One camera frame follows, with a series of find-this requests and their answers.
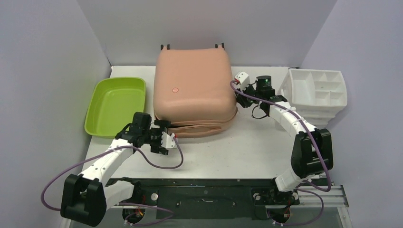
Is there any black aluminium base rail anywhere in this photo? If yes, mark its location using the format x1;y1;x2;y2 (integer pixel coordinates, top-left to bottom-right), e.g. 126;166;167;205
65;178;348;228

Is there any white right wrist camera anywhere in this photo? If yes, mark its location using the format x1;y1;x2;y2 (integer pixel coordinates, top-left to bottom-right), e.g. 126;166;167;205
234;71;250;87

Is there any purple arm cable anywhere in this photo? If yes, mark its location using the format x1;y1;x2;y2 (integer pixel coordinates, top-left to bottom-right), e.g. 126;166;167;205
229;80;333;227
40;133;184;227

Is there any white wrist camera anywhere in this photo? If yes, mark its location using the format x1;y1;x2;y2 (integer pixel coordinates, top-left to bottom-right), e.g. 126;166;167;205
234;71;250;87
161;132;177;149

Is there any white plastic drawer organizer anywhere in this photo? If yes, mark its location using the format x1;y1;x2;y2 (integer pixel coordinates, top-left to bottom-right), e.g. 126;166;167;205
277;68;347;128

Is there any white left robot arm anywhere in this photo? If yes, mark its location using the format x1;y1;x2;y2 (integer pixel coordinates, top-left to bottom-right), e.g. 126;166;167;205
60;112;175;227

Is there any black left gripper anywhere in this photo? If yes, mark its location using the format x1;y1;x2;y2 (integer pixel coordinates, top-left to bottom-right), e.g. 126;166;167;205
142;121;170;153

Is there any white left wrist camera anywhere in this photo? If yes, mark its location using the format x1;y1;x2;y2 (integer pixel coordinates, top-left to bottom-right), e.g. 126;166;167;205
161;132;177;149

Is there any green plastic tray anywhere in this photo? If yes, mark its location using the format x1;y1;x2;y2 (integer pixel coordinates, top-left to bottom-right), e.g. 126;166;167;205
84;77;146;138

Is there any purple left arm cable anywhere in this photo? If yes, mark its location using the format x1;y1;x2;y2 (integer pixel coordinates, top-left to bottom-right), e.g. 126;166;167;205
40;133;184;227

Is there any pink hard-shell suitcase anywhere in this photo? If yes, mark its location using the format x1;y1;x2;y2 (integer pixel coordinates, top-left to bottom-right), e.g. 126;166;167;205
153;44;237;138

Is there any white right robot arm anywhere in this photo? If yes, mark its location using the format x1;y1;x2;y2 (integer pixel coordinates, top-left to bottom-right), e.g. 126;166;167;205
230;72;334;203

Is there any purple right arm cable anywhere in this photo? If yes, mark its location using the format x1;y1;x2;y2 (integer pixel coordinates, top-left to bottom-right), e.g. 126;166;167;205
229;80;333;227

